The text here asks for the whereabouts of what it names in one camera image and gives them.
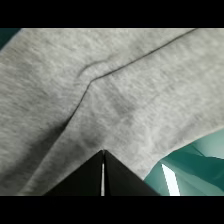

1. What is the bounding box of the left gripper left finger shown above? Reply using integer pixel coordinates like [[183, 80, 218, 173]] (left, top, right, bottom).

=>
[[44, 149, 104, 197]]

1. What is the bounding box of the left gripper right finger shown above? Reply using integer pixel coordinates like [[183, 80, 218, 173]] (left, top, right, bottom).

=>
[[103, 149, 161, 197]]

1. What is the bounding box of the light grey garment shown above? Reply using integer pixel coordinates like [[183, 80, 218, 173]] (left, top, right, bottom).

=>
[[0, 28, 224, 197]]

